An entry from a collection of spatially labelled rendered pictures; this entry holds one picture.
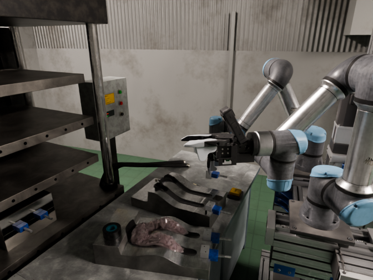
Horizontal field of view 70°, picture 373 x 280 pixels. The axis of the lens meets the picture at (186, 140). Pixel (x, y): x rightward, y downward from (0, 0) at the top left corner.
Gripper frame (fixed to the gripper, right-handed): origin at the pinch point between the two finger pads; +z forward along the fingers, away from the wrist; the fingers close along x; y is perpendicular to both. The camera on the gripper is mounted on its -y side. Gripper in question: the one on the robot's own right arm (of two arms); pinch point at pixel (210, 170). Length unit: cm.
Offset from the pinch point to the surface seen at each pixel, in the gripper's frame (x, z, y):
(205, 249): -57, 7, 21
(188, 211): -36.0, 6.6, 2.6
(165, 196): -33.8, 3.5, -12.9
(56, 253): -82, 15, -43
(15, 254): -90, 16, -61
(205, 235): -49, 7, 18
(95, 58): -26, -68, -60
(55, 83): -47, -57, -70
